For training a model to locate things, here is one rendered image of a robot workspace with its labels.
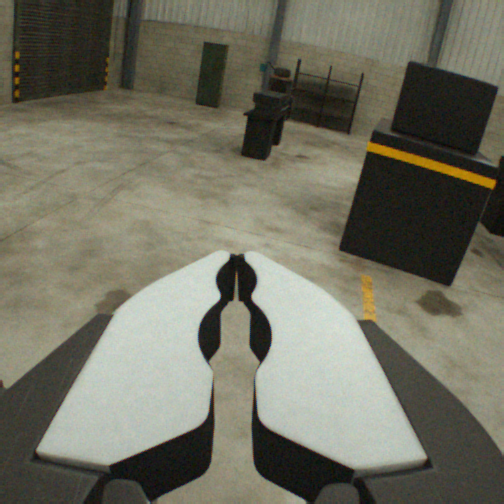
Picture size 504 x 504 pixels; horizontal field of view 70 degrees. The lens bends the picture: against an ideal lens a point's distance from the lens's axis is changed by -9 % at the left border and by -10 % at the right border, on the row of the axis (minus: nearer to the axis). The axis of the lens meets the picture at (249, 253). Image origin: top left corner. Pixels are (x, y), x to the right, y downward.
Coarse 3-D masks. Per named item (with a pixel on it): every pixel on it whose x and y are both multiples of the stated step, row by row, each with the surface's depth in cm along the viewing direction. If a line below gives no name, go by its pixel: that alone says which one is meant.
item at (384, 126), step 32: (416, 64) 342; (416, 96) 353; (448, 96) 342; (480, 96) 331; (384, 128) 375; (416, 128) 365; (448, 128) 353; (480, 128) 342; (384, 160) 351; (416, 160) 340; (448, 160) 330; (480, 160) 326; (384, 192) 362; (416, 192) 351; (448, 192) 340; (480, 192) 329; (352, 224) 385; (384, 224) 373; (416, 224) 362; (448, 224) 350; (384, 256) 385; (416, 256) 373; (448, 256) 361
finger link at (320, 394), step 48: (240, 288) 12; (288, 288) 10; (288, 336) 8; (336, 336) 8; (288, 384) 7; (336, 384) 7; (384, 384) 7; (288, 432) 6; (336, 432) 6; (384, 432) 6; (288, 480) 7; (336, 480) 6
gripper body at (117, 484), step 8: (112, 480) 5; (120, 480) 5; (128, 480) 5; (104, 488) 5; (112, 488) 5; (120, 488) 5; (128, 488) 5; (136, 488) 5; (328, 488) 5; (336, 488) 5; (344, 488) 5; (352, 488) 5; (104, 496) 5; (112, 496) 5; (120, 496) 5; (128, 496) 5; (136, 496) 5; (144, 496) 5; (320, 496) 5; (328, 496) 5; (336, 496) 5; (344, 496) 5; (352, 496) 5
